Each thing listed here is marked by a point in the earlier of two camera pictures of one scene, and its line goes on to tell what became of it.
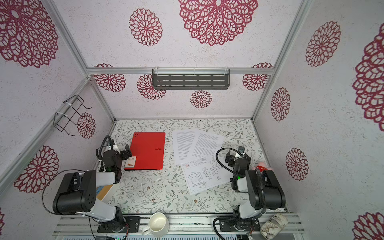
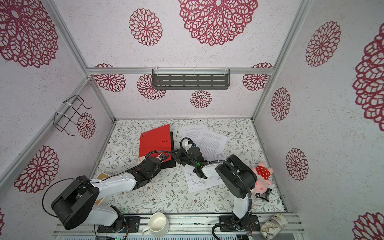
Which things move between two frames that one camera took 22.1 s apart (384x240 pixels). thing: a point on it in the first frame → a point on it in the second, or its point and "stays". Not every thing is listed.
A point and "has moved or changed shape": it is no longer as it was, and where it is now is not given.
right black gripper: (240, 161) → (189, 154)
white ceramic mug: (158, 225) stays
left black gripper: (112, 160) → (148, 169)
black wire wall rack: (69, 118) stays
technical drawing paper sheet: (205, 173) stays
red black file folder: (147, 150) has moved or changed shape
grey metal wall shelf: (191, 78) stays
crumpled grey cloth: (271, 229) stays
